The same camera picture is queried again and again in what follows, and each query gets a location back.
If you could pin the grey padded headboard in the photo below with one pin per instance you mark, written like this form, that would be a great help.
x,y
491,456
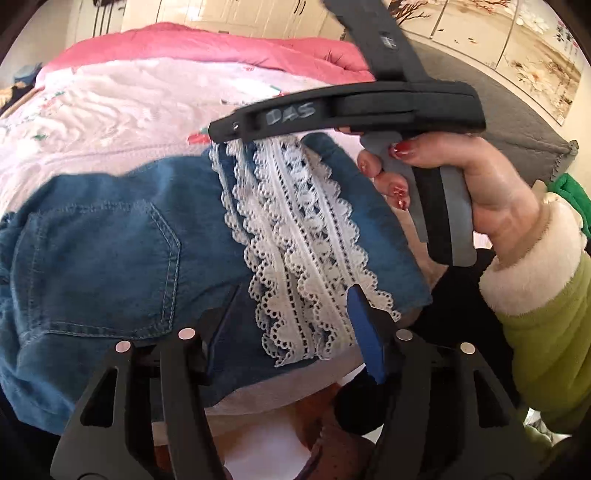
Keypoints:
x,y
517,106

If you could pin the person's right forearm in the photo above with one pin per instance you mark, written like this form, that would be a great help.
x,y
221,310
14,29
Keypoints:
x,y
545,300

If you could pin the pink strawberry printed bedsheet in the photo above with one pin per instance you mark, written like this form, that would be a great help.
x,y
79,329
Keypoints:
x,y
115,115

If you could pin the white wardrobe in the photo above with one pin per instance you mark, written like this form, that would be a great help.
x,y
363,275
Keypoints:
x,y
207,11

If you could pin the floral wall painting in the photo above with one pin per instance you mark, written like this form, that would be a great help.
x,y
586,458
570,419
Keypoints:
x,y
531,46

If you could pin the blue denim pants lace trim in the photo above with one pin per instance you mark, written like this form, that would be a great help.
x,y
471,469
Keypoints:
x,y
92,258

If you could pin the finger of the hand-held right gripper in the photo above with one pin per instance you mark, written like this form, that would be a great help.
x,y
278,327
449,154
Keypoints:
x,y
374,98
286,121

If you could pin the pink quilt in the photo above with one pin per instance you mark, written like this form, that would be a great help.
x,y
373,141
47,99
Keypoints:
x,y
207,50

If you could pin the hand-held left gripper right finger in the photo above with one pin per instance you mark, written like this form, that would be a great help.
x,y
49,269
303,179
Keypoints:
x,y
367,332

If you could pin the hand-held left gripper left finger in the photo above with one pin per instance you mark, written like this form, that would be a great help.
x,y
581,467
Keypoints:
x,y
219,332

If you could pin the folded blue clothes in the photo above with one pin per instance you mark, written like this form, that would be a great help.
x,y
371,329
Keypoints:
x,y
25,74

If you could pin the person's right hand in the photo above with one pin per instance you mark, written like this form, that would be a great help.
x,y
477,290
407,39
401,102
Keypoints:
x,y
494,184

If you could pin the dark dotted slipper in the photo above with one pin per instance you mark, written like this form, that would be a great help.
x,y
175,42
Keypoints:
x,y
337,445

